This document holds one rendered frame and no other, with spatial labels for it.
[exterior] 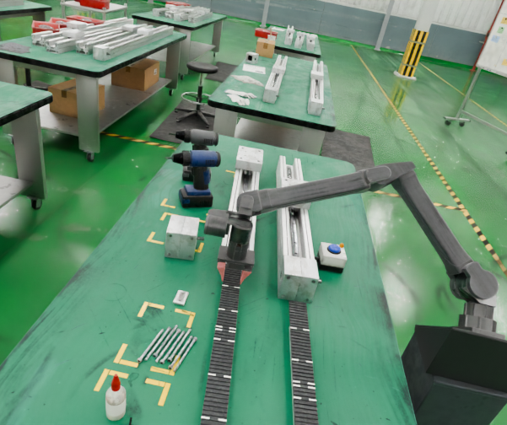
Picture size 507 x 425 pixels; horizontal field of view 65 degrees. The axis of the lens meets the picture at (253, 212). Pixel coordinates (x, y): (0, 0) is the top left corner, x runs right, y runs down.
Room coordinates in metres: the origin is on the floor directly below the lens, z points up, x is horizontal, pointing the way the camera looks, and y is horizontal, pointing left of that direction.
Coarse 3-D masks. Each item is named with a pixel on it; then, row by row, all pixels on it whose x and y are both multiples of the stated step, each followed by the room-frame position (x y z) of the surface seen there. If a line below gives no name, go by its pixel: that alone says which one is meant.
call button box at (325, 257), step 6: (324, 246) 1.13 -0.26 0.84; (318, 252) 1.15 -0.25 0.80; (324, 252) 1.09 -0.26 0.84; (330, 252) 1.10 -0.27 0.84; (342, 252) 1.11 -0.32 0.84; (318, 258) 1.11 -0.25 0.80; (324, 258) 1.08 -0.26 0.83; (330, 258) 1.08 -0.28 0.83; (336, 258) 1.08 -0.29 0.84; (342, 258) 1.08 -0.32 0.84; (318, 264) 1.10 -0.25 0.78; (324, 264) 1.08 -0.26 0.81; (330, 264) 1.08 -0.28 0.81; (336, 264) 1.08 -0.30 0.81; (342, 264) 1.08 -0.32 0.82; (324, 270) 1.08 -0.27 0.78; (330, 270) 1.08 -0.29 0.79; (336, 270) 1.08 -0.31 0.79; (342, 270) 1.08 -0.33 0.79
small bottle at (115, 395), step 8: (112, 384) 0.46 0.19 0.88; (120, 384) 0.47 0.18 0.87; (112, 392) 0.46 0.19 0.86; (120, 392) 0.46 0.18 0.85; (112, 400) 0.45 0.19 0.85; (120, 400) 0.46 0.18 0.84; (112, 408) 0.45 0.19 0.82; (120, 408) 0.46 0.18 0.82; (112, 416) 0.45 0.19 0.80; (120, 416) 0.46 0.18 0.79
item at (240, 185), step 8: (240, 176) 1.48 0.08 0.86; (248, 176) 1.55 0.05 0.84; (256, 176) 1.51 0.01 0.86; (240, 184) 1.49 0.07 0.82; (248, 184) 1.50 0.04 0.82; (256, 184) 1.44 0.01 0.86; (232, 192) 1.33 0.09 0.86; (240, 192) 1.41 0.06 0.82; (232, 200) 1.27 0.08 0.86; (232, 208) 1.21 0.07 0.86; (224, 240) 1.01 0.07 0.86
